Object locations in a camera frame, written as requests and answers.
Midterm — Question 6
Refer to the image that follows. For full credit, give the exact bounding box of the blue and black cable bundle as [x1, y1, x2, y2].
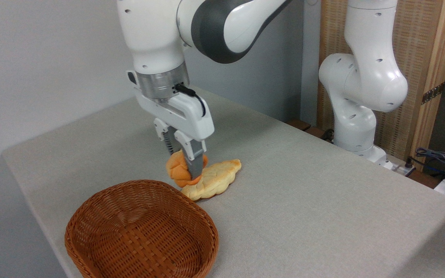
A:
[415, 147, 445, 183]

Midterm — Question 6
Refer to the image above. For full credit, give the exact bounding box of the brown wicker basket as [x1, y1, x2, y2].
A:
[65, 180, 219, 278]

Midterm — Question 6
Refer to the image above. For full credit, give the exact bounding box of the wooden woven folding screen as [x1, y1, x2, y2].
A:
[317, 0, 445, 170]

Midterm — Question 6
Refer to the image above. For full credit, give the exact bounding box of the metal screen hinge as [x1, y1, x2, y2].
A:
[421, 82, 445, 105]

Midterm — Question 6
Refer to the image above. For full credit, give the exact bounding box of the long braided bread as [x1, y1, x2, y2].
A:
[181, 159, 242, 202]

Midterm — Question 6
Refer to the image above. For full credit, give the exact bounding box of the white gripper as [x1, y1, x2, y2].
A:
[135, 92, 215, 180]

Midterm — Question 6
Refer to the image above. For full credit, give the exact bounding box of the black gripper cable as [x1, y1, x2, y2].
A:
[174, 83, 207, 117]

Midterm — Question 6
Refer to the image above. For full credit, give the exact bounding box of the round bread roll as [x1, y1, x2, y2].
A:
[166, 149, 209, 188]

